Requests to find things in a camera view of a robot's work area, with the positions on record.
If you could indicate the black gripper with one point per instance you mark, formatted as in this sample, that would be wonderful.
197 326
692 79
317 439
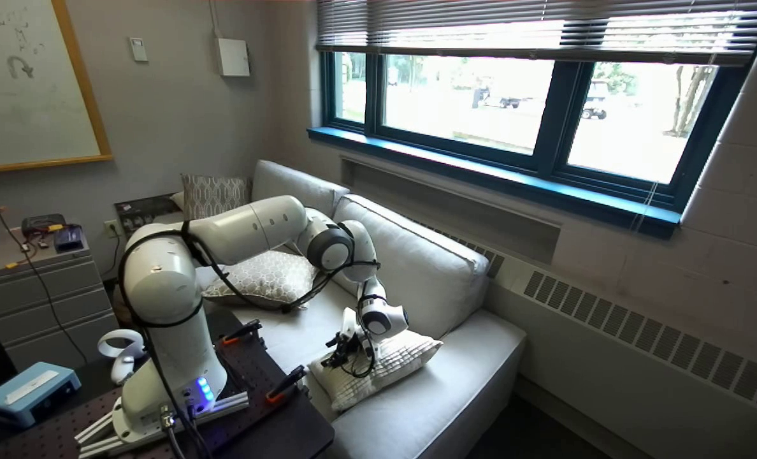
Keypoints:
358 351

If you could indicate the small cream pillow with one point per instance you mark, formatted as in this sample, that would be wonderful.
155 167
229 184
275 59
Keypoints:
402 357

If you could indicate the large octagon-patterned pillow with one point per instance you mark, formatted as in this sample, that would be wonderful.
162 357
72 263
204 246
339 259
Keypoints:
265 276

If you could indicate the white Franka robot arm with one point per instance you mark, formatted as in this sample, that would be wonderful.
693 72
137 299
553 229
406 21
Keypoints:
164 297

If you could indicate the light gray couch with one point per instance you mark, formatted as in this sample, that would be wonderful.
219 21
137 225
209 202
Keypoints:
428 398

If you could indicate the orange-black clamp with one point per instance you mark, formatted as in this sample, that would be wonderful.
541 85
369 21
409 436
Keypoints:
285 383
241 332

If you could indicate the black robot table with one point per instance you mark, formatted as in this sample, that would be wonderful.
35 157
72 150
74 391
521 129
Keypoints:
284 429

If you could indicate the diamond-patterned gray pillow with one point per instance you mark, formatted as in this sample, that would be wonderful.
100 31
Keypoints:
214 195

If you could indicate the white VR controller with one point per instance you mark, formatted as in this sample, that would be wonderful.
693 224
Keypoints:
119 345

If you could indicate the dark flat device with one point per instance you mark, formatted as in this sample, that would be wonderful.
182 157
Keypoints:
69 240

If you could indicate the blue electronics box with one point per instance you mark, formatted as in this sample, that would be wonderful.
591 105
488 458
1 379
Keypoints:
29 394

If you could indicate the dark brown box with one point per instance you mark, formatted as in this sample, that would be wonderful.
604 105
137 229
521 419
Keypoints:
44 225

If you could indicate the gray drawer cabinet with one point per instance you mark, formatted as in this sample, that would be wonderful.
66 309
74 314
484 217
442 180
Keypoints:
21 308

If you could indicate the blue-framed wide window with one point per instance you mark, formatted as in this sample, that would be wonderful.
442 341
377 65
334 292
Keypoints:
563 118

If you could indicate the dark window blinds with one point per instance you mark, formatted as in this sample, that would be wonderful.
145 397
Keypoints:
563 26

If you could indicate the wood-framed whiteboard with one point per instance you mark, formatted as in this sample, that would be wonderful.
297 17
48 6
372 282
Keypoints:
29 85

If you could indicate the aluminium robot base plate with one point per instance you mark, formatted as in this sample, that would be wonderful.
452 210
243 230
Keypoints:
112 429

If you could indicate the white wall box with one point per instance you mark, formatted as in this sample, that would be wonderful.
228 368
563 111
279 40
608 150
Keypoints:
232 57

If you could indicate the wall radiator grille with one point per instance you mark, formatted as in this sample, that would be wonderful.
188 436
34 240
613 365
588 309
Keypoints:
648 341

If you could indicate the white wall switch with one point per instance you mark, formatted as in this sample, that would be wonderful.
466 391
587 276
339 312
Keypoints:
137 50

